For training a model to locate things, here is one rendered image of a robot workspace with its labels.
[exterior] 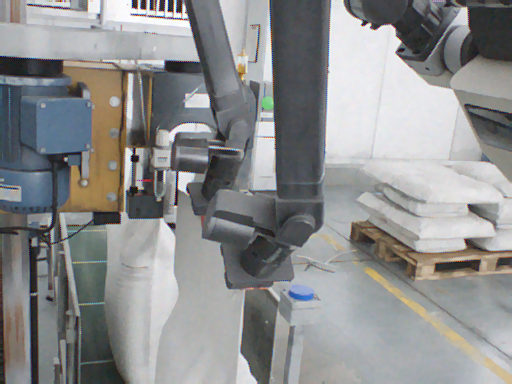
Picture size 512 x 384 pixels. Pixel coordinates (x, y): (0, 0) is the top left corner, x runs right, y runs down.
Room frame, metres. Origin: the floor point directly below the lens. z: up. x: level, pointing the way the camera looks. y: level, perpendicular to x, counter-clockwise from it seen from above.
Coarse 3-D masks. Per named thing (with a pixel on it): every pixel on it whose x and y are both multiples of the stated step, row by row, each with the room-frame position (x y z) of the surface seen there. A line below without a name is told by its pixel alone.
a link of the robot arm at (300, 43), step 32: (288, 0) 0.55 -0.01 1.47; (320, 0) 0.55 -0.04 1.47; (288, 32) 0.57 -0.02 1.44; (320, 32) 0.57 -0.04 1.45; (288, 64) 0.58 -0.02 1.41; (320, 64) 0.58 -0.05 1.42; (288, 96) 0.60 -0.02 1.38; (320, 96) 0.60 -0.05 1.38; (288, 128) 0.63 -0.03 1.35; (320, 128) 0.62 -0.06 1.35; (288, 160) 0.65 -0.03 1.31; (320, 160) 0.65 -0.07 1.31; (288, 192) 0.66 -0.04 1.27; (320, 192) 0.66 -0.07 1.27; (320, 224) 0.69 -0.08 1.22
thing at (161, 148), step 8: (160, 136) 1.24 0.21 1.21; (168, 136) 1.25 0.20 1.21; (160, 144) 1.24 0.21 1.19; (168, 144) 1.25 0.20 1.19; (160, 152) 1.24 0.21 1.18; (168, 152) 1.24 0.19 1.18; (152, 160) 1.25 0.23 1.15; (160, 160) 1.24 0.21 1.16; (168, 160) 1.24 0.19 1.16; (152, 168) 1.27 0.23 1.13; (160, 168) 1.24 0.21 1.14; (168, 168) 1.29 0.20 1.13; (160, 200) 1.26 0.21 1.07
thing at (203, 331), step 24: (192, 216) 1.22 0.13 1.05; (192, 240) 1.20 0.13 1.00; (192, 264) 1.19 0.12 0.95; (216, 264) 1.01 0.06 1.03; (192, 288) 1.18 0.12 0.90; (216, 288) 0.98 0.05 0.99; (192, 312) 1.14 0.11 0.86; (216, 312) 0.97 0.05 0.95; (240, 312) 0.85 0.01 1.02; (168, 336) 1.12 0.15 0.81; (192, 336) 1.06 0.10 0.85; (216, 336) 0.95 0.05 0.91; (240, 336) 0.84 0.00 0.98; (168, 360) 1.07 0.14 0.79; (192, 360) 1.00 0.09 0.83; (216, 360) 0.93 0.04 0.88; (240, 360) 1.02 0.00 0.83
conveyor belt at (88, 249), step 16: (80, 240) 2.74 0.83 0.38; (96, 240) 2.76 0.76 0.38; (80, 256) 2.54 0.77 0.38; (96, 256) 2.55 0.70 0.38; (80, 272) 2.36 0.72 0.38; (96, 272) 2.38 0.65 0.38; (80, 288) 2.20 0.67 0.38; (96, 288) 2.22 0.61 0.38; (80, 304) 2.06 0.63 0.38; (96, 304) 2.08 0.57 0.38; (96, 320) 1.95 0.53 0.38; (96, 336) 1.84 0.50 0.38; (80, 352) 1.73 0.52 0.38; (96, 352) 1.74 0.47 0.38; (80, 368) 1.64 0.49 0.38; (96, 368) 1.64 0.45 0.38; (112, 368) 1.65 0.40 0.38
